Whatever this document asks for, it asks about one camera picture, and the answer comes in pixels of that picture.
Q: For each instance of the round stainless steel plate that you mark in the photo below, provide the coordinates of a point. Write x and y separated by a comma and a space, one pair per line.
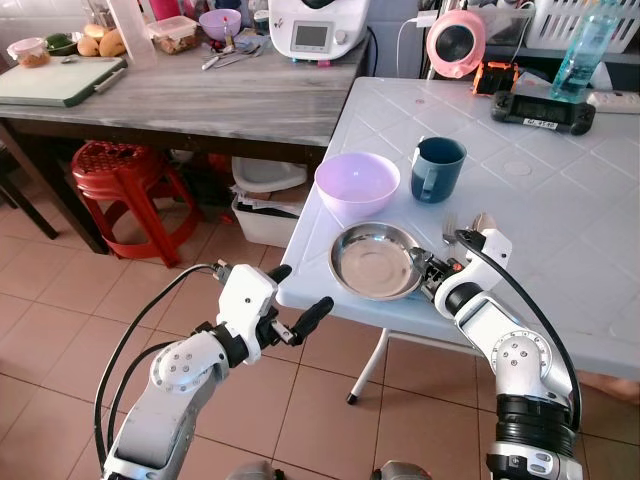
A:
372, 262

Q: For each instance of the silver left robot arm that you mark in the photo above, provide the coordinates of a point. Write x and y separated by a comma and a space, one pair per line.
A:
165, 390

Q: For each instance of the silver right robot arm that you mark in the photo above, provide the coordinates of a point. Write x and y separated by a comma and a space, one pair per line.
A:
520, 370

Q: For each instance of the steel fork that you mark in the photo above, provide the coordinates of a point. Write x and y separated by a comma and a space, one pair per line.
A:
450, 228

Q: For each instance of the white plastic storage box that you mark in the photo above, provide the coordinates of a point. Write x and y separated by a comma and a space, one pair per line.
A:
262, 222

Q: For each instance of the white folding table leg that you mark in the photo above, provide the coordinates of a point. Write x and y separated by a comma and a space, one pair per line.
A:
368, 365

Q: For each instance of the dark teal mug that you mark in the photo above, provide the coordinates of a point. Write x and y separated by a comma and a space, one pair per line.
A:
437, 172

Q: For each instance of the purple plastic bowl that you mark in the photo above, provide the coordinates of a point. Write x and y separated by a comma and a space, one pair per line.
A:
357, 185

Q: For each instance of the white plastic basin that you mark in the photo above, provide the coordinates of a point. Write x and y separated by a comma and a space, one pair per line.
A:
268, 175

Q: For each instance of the grey robot left knee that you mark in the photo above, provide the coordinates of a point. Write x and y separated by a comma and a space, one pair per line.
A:
255, 471

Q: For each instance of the grey robot knee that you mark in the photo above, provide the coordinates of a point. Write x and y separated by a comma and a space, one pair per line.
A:
255, 471
402, 471

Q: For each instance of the grey robot right knee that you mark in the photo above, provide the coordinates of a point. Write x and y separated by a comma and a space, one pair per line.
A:
402, 471

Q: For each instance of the grey wooden table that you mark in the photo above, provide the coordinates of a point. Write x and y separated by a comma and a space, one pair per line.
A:
220, 100

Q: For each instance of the red plastic stool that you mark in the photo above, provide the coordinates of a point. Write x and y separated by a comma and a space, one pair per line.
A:
120, 170

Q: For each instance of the orange and black device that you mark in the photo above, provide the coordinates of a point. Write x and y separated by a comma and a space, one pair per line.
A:
495, 80

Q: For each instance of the person's bare foot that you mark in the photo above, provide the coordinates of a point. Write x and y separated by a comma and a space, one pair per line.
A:
612, 388

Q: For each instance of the pink round appliance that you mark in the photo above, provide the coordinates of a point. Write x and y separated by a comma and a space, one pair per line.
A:
457, 45

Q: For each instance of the steel cutlery piece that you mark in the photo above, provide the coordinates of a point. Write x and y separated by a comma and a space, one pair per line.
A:
225, 58

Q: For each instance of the white plug charger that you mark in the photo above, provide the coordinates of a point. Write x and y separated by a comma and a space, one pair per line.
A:
425, 20

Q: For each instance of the white power strip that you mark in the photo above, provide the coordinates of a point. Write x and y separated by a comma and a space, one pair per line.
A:
615, 101

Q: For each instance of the white kitchen machine with display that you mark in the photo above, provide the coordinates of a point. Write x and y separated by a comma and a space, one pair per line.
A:
310, 30

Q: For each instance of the small purple bowl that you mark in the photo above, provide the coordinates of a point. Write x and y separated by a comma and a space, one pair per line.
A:
220, 24

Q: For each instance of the clear plastic food container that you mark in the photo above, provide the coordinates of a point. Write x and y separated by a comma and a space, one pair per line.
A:
175, 36

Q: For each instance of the blue transparent water bottle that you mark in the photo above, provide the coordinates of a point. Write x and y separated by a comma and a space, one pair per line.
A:
585, 55

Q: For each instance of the white slatted plastic basket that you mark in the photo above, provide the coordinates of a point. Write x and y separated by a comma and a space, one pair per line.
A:
570, 22

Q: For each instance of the brown bread roll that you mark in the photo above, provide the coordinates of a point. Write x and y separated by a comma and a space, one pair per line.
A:
100, 44

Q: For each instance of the green cutting board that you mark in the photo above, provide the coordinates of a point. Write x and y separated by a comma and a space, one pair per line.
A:
55, 82

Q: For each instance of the small green bowl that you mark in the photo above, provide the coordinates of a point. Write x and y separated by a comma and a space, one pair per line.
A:
62, 44

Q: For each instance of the small round lidded food tub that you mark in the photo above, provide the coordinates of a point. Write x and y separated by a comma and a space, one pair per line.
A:
30, 53

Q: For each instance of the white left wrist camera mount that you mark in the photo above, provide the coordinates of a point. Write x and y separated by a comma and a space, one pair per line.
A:
245, 293

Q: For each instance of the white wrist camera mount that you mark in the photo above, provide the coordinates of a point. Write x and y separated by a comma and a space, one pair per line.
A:
245, 293
492, 250

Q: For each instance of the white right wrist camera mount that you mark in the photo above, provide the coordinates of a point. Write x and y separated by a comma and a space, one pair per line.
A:
492, 250

